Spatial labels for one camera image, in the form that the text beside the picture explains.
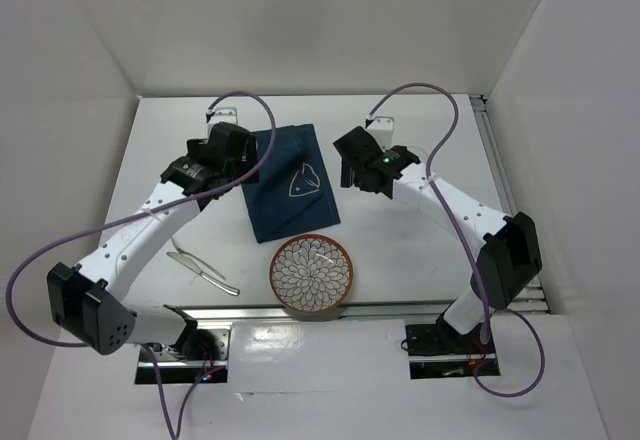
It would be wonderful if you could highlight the blue fish placemat cloth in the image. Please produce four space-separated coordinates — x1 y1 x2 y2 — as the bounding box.
242 124 341 244

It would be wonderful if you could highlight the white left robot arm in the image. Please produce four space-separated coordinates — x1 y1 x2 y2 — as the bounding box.
47 122 258 359

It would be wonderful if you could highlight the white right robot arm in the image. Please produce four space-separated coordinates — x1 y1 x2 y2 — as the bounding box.
334 126 542 352

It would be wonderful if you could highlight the floral ceramic plate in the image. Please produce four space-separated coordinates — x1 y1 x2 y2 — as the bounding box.
269 234 354 315

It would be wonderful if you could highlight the silver fork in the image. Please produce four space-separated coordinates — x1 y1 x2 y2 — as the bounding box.
171 237 226 281

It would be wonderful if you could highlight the silver table knife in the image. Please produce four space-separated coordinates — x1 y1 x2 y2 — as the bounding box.
167 252 240 297

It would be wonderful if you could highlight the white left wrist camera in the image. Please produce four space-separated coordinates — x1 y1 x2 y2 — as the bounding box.
205 106 238 125

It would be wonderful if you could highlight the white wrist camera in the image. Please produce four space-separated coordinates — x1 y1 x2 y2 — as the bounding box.
205 106 238 125
365 116 395 151

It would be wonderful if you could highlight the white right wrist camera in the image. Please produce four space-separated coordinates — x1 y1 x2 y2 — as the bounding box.
365 116 395 151

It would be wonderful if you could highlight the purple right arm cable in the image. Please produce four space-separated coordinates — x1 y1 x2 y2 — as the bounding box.
367 82 546 399

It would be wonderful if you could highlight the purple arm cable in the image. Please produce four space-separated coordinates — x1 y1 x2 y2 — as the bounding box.
7 91 277 440
367 82 546 399

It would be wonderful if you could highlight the aluminium front rail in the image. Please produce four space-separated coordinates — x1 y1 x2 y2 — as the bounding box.
164 299 549 324

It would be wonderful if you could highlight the aluminium rail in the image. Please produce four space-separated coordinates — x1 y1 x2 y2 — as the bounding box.
469 95 550 314
164 299 549 324

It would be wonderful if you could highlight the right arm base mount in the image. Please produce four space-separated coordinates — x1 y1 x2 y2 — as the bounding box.
400 324 501 380

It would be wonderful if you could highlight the aluminium right side rail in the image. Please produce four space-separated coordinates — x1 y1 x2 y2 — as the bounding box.
469 95 550 314

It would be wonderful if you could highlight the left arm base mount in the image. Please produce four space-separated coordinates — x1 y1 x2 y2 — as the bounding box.
134 322 231 385

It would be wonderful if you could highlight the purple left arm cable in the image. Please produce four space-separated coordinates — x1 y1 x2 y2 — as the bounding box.
7 91 277 440

